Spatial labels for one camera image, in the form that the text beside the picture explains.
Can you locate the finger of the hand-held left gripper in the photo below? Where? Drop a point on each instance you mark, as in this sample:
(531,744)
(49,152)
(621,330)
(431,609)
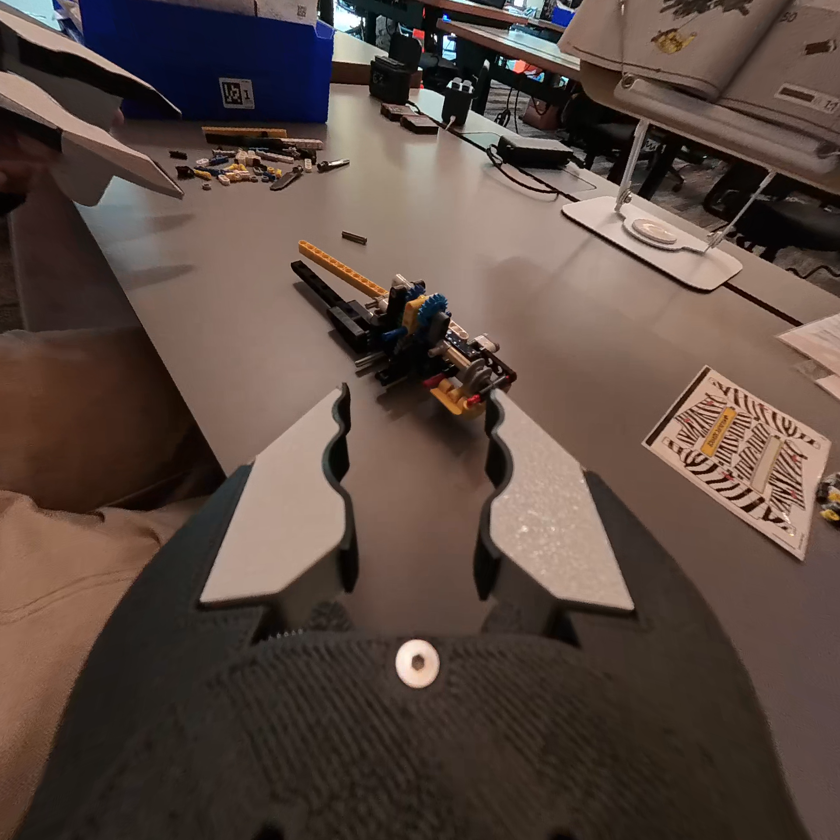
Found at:
(98,154)
(79,62)

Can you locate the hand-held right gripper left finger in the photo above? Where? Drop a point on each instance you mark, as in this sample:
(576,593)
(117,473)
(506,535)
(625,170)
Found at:
(275,525)

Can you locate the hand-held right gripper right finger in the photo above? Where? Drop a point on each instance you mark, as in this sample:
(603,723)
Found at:
(558,531)

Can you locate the blue plastic bin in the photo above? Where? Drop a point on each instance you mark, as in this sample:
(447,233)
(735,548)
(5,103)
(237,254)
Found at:
(164,59)

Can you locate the pile of lego pieces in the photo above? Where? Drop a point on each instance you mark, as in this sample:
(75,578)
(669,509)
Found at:
(249,164)

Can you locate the partly built lego model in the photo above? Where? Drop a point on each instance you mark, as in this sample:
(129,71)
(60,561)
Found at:
(420,334)

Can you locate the small brown lego pin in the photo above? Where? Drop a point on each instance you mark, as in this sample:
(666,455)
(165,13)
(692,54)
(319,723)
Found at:
(354,237)

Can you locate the small yellow black lego part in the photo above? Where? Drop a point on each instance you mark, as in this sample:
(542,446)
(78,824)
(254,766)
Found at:
(830,499)

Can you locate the lego instruction booklet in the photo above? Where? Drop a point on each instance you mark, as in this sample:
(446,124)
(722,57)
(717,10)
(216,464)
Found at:
(722,46)

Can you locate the zebra striped sticker sheet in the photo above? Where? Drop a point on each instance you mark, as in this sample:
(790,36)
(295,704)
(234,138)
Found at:
(735,459)

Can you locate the white book stand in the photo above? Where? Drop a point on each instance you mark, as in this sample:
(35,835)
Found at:
(656,256)

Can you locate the small dark battery block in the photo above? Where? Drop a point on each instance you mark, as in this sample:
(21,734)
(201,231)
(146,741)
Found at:
(395,111)
(420,123)

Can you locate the black box device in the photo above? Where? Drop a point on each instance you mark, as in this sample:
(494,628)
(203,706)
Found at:
(392,79)

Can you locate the clear plastic bag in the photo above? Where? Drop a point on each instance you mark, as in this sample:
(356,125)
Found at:
(817,341)

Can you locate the black battery charger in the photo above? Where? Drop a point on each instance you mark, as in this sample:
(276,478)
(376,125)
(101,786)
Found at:
(457,102)

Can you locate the black office chair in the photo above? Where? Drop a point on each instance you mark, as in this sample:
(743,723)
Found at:
(617,138)
(774,223)

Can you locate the black power adapter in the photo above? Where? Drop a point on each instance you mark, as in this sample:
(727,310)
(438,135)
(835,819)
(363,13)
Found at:
(535,151)

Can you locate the wooden desk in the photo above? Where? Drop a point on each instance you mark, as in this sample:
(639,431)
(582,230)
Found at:
(505,40)

